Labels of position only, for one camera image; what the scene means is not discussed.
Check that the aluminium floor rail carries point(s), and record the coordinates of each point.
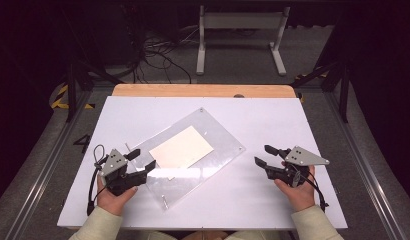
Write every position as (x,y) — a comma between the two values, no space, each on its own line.
(363,156)
(43,173)

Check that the desk with white metal frame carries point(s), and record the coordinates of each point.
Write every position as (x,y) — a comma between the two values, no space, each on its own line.
(241,20)

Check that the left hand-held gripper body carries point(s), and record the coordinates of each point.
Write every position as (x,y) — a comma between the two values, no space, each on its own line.
(117,173)

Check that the person's right hand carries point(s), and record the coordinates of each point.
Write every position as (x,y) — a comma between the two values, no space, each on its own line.
(301,196)

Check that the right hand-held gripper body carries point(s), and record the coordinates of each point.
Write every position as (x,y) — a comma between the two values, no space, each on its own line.
(289,173)

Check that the cream paper sheet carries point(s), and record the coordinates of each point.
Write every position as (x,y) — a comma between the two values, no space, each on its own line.
(181,148)

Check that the black metal stand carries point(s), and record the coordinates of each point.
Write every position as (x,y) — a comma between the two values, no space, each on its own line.
(72,96)
(343,100)

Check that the person's left hand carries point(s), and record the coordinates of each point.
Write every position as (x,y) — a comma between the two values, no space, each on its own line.
(113,201)

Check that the clear acrylic frame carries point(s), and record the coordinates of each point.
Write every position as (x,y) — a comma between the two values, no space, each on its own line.
(223,146)

